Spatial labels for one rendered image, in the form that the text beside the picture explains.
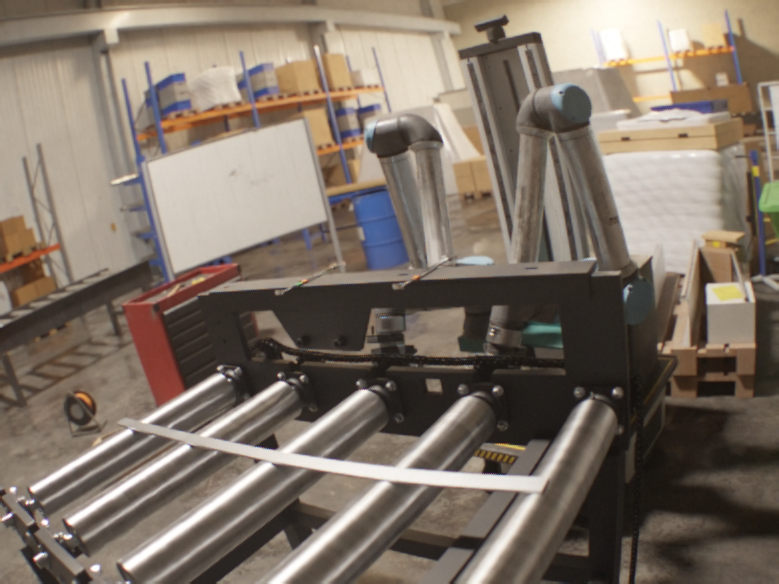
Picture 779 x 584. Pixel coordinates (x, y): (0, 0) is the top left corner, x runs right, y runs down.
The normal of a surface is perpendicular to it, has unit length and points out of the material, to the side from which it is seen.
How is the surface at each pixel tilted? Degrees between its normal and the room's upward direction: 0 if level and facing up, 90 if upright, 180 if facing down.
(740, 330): 90
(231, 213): 90
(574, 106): 82
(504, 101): 90
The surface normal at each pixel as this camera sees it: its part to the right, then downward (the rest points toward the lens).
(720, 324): -0.53, 0.35
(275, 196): 0.48, 0.12
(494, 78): -0.70, 0.35
